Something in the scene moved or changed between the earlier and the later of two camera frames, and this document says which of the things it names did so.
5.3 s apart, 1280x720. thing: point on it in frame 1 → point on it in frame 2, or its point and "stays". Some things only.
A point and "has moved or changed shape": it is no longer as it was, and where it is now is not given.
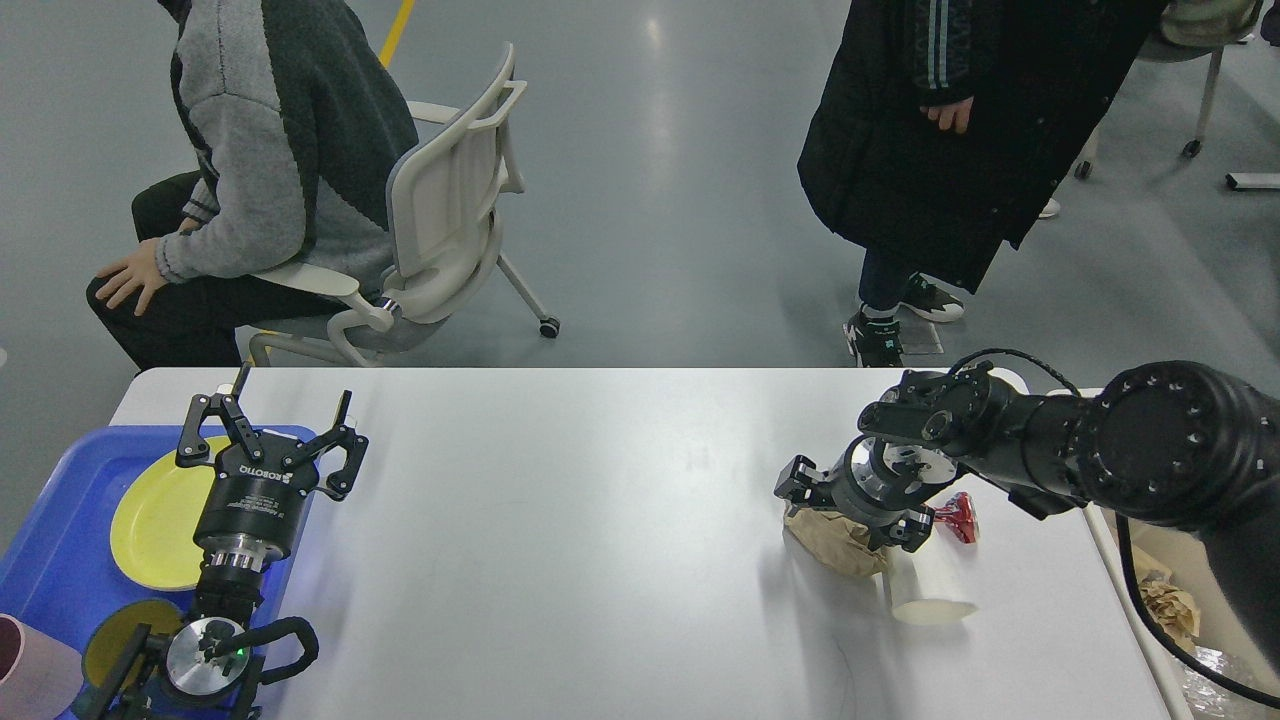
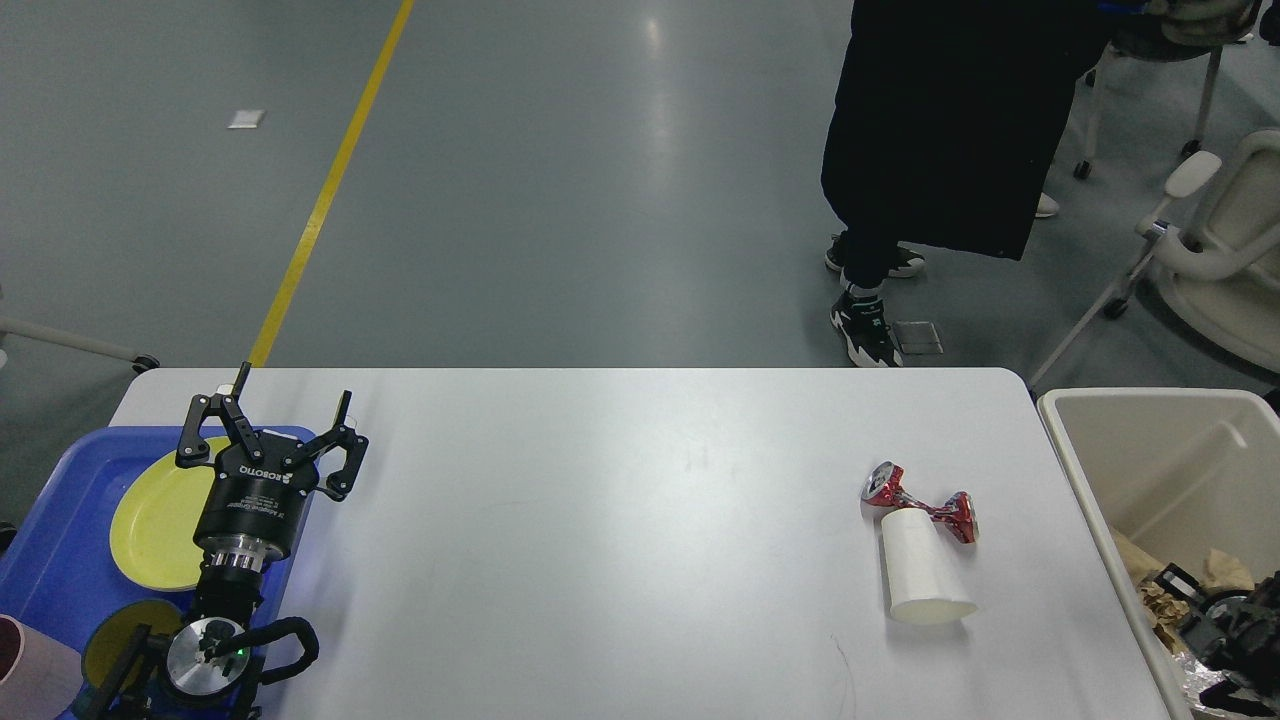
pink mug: (39, 674) stays
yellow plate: (153, 538) stays
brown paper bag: (841, 541) has moved or changed shape
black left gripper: (252, 511) stays
